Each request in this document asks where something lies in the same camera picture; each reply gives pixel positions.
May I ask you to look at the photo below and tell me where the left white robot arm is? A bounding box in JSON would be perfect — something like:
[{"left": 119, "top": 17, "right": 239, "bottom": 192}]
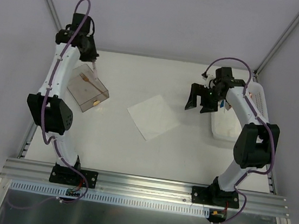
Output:
[{"left": 27, "top": 12, "right": 98, "bottom": 184}]

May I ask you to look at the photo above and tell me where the right aluminium frame post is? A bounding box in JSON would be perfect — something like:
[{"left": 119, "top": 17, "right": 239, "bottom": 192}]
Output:
[{"left": 254, "top": 11, "right": 299, "bottom": 78}]

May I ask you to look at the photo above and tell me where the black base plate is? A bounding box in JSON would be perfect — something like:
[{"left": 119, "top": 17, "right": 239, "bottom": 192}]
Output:
[
  {"left": 49, "top": 163, "right": 99, "bottom": 189},
  {"left": 191, "top": 186, "right": 239, "bottom": 209}
]

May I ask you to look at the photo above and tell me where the gold fork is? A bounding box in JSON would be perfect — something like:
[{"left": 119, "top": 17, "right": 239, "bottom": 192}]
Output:
[{"left": 79, "top": 73, "right": 108, "bottom": 98}]

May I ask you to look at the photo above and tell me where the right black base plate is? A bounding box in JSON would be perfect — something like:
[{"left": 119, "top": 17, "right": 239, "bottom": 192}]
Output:
[{"left": 191, "top": 186, "right": 239, "bottom": 209}]

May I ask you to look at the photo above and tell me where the white paper napkin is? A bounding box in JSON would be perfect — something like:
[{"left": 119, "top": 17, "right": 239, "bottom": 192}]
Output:
[{"left": 127, "top": 95, "right": 180, "bottom": 141}]

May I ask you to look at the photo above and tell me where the white plastic basket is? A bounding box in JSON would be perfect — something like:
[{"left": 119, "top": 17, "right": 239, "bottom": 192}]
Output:
[{"left": 211, "top": 82, "right": 268, "bottom": 143}]

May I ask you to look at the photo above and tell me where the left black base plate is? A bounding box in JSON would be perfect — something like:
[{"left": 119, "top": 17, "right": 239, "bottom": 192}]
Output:
[{"left": 49, "top": 163, "right": 99, "bottom": 189}]

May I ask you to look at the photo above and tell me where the transparent brown plastic tray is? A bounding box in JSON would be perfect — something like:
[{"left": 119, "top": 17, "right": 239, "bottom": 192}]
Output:
[{"left": 67, "top": 63, "right": 109, "bottom": 112}]

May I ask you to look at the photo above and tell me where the pink handled knife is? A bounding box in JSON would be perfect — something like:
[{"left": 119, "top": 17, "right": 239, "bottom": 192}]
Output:
[{"left": 92, "top": 61, "right": 98, "bottom": 80}]

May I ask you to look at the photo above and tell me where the white slotted cable duct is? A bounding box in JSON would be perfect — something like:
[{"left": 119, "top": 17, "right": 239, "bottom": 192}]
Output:
[{"left": 9, "top": 180, "right": 210, "bottom": 218}]

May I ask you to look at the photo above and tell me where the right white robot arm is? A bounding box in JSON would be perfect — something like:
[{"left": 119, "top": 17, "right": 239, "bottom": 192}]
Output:
[{"left": 185, "top": 67, "right": 280, "bottom": 205}]

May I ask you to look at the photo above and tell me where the aluminium front rail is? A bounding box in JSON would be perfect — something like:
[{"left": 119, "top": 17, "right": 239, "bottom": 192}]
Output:
[{"left": 0, "top": 158, "right": 290, "bottom": 219}]

